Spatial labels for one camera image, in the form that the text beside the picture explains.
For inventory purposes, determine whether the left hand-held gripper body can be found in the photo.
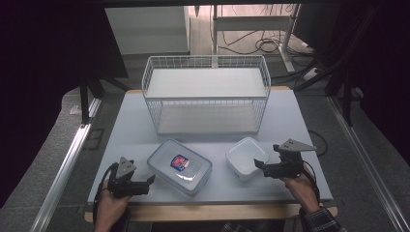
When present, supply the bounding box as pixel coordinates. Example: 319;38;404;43
106;156;145;198

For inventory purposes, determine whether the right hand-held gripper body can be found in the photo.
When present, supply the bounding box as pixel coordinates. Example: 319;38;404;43
262;138;318;179

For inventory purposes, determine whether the white square container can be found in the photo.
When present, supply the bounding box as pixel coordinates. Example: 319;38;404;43
224;136;271;183

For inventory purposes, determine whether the clear lidded food container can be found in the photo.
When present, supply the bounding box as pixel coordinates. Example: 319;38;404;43
146;138;214;198

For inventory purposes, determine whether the white wire shelf rack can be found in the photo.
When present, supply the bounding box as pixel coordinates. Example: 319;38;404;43
141;54;272;136

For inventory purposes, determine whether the person's right hand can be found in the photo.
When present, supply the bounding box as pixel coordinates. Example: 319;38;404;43
278;169;321;215

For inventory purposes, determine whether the person's left hand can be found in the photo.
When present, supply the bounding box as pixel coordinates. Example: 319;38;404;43
94;180;132;224

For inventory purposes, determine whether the person's plaid lap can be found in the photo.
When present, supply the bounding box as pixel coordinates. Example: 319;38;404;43
220;220;291;232

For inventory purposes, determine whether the black metal stand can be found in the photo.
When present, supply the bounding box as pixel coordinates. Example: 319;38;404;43
77;74;132;126
292;54;366;128

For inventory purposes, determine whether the white power strip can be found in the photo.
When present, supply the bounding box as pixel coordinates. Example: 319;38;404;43
302;66;322;82

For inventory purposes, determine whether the dark curtain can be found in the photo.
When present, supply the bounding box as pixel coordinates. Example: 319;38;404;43
0;0;130;209
291;0;410;158

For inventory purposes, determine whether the white cabinet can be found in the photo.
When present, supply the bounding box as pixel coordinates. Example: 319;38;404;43
104;6;191;56

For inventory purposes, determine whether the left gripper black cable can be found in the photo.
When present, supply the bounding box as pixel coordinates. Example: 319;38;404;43
92;161;120;226

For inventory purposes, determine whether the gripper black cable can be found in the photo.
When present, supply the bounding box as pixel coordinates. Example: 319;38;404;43
301;159;322;207
92;161;120;226

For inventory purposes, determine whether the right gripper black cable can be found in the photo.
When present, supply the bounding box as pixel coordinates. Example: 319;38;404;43
301;159;322;207

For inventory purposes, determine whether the black looped floor cable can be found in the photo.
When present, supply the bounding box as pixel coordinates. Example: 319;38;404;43
307;129;330;159

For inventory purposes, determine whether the aluminium floor rail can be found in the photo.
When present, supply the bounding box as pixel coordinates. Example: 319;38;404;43
29;97;103;232
326;96;410;232

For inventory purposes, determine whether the black floor cables bundle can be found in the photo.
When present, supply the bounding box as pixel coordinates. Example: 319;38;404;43
218;29;314;56

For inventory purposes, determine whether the white desk frame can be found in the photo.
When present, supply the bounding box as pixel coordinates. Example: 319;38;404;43
211;3;302;73

